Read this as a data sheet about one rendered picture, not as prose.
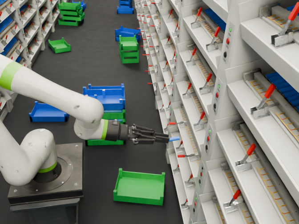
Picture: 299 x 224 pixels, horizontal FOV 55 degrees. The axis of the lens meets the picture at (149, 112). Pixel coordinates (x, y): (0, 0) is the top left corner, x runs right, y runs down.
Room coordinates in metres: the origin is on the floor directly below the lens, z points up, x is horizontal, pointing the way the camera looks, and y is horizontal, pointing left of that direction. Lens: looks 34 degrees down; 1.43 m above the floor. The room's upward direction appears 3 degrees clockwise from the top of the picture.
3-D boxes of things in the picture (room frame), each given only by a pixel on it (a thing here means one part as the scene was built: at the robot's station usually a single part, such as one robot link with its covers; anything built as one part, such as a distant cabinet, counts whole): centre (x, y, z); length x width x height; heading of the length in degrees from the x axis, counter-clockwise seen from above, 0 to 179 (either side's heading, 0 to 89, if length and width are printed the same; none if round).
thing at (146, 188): (1.22, 0.04, 0.04); 0.30 x 0.20 x 0.08; 86
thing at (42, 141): (1.00, 0.51, 0.50); 0.16 x 0.13 x 0.19; 169
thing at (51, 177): (1.00, 0.56, 0.38); 0.26 x 0.15 x 0.06; 105
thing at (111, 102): (1.74, 0.33, 0.36); 0.30 x 0.20 x 0.08; 97
